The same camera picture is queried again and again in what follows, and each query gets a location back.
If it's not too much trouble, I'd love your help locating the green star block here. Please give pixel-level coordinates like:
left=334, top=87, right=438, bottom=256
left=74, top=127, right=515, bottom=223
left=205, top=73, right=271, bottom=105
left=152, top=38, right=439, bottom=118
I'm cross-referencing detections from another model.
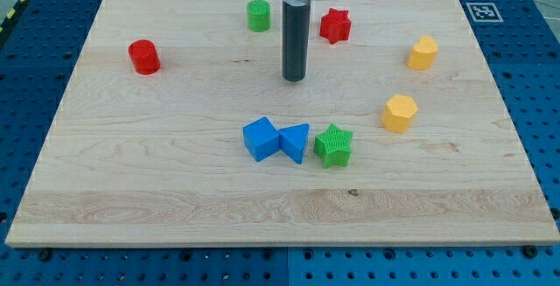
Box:
left=314, top=123, right=354, bottom=169

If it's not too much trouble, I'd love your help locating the red star block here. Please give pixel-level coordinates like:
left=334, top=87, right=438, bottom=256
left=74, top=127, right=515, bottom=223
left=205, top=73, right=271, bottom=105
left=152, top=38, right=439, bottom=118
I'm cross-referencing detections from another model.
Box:
left=319, top=8, right=352, bottom=45

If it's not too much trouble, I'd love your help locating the blue triangle block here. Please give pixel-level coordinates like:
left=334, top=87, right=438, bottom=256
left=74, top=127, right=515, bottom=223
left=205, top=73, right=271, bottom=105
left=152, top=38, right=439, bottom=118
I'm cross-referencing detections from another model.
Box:
left=278, top=123, right=310, bottom=164

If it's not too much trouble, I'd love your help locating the blue cube block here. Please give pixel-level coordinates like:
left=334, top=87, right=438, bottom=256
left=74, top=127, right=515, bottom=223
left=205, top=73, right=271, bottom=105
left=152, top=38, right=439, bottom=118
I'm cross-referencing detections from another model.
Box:
left=242, top=117, right=280, bottom=162

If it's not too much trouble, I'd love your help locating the light wooden board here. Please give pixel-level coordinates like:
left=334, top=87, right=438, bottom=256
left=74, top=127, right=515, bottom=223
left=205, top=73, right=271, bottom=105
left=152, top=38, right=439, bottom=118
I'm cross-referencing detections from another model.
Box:
left=6, top=0, right=559, bottom=248

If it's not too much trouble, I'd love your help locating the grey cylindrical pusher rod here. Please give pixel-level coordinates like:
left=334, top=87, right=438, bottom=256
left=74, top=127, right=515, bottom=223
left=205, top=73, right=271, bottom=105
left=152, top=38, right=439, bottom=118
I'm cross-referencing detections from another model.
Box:
left=282, top=0, right=311, bottom=82

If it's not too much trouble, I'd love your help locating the green cylinder block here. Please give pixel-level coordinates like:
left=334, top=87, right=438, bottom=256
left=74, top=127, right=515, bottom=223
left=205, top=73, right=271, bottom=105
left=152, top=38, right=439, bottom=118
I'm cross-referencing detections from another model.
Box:
left=246, top=0, right=270, bottom=32

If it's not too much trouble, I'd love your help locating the yellow hexagon block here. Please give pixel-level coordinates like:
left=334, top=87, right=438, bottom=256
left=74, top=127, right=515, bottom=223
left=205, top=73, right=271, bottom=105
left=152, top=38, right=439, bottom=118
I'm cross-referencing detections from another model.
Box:
left=381, top=94, right=418, bottom=133

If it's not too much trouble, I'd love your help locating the red cylinder block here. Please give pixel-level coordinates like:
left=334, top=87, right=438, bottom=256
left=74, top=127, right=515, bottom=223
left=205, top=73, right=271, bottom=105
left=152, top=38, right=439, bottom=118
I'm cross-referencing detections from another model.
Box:
left=128, top=39, right=161, bottom=75

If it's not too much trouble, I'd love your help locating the yellow heart block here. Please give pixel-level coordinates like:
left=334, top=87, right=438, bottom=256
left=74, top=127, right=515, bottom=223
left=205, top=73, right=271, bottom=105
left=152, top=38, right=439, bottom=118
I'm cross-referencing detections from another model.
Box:
left=406, top=35, right=439, bottom=70

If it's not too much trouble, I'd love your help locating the white fiducial marker tag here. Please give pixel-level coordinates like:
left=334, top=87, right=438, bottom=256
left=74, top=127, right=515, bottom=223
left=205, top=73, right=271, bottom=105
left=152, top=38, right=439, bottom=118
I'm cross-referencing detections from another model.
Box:
left=465, top=2, right=503, bottom=23

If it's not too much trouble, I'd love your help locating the yellow black hazard tape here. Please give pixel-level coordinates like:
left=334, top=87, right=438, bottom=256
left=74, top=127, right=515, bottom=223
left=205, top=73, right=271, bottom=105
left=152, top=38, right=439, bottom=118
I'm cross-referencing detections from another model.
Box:
left=1, top=0, right=31, bottom=35

